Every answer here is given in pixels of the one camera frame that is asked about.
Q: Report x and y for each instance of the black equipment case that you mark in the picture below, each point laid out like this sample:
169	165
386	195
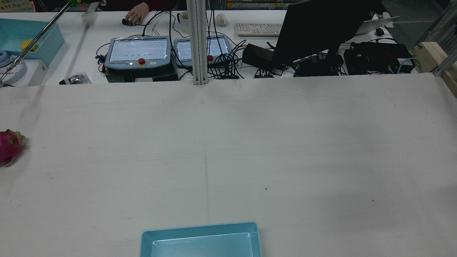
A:
375	57

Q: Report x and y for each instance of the white computer mouse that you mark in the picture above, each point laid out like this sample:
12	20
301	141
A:
221	20

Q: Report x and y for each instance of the pink dragon fruit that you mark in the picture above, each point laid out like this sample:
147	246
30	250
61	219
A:
10	147

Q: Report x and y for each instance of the black computer monitor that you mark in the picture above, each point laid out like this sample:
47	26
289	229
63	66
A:
321	28

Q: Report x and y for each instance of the aluminium frame profile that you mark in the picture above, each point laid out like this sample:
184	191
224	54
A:
446	35

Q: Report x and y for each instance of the clear bag with metal part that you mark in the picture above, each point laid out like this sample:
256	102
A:
75	79

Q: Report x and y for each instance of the white round device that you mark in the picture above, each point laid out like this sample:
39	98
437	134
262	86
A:
12	73

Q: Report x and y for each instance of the aluminium profile post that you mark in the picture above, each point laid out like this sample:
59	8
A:
198	39

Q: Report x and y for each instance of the white keyboard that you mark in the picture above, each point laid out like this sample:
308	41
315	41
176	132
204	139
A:
259	29

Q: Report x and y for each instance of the white mug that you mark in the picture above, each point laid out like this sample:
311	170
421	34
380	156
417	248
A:
184	23

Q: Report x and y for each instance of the yellow round object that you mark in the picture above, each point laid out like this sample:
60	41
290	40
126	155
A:
28	45

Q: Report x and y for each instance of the colourful printed box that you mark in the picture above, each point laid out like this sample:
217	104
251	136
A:
16	5

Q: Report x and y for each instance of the person's bare hand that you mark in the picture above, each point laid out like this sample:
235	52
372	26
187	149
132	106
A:
138	13

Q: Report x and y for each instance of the grey teach pendant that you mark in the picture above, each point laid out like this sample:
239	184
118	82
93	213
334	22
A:
184	50
139	50

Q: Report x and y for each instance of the dark grey equipment box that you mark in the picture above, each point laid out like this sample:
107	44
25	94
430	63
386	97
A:
142	75

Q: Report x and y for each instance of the small white box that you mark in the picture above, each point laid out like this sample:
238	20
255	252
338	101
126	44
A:
37	73

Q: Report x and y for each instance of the light blue plastic bin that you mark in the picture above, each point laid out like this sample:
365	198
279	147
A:
50	41
200	242

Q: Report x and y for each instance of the wooden block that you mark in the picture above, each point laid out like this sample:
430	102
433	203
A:
433	55

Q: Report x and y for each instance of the metal reacher grabber tool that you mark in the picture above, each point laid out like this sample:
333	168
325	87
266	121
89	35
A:
43	33

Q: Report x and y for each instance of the black computer mouse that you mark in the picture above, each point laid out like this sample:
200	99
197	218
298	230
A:
379	31

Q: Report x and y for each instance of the black power adapter box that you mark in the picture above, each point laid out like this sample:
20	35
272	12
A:
259	55

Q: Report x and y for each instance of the black orange power strip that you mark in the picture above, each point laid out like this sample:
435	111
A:
229	76
264	75

